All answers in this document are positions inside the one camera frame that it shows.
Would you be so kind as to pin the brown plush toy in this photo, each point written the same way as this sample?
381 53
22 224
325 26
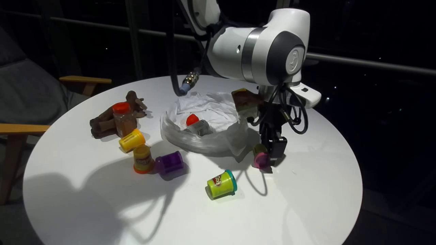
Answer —
102 122

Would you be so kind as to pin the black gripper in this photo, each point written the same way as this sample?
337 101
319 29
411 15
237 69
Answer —
270 120

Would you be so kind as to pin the purple plastic tub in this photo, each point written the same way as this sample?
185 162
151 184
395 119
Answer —
169 163

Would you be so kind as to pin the small bottle with red cap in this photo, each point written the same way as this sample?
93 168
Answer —
199 126

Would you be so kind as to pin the yellow tub with pink lid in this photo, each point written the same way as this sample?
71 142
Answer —
261 159

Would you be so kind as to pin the metal railing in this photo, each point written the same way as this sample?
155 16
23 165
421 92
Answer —
374 63

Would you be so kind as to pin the yellow tub with orange lid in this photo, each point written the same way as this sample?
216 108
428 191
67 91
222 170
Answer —
143 160

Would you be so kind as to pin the yellow plastic tub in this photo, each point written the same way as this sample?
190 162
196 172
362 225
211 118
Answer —
131 141

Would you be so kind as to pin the brown snack packet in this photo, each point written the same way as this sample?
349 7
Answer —
246 100

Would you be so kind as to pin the spice jar with orange lid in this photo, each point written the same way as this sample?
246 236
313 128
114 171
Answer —
124 120

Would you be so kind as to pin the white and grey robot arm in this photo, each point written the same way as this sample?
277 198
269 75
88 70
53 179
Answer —
269 41

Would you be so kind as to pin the crumpled clear plastic bag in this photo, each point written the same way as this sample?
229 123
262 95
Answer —
218 136

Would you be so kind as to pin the green tub with teal lid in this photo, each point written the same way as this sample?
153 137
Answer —
221 184

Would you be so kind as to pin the grey armchair with wooden arms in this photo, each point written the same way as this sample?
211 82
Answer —
27 88

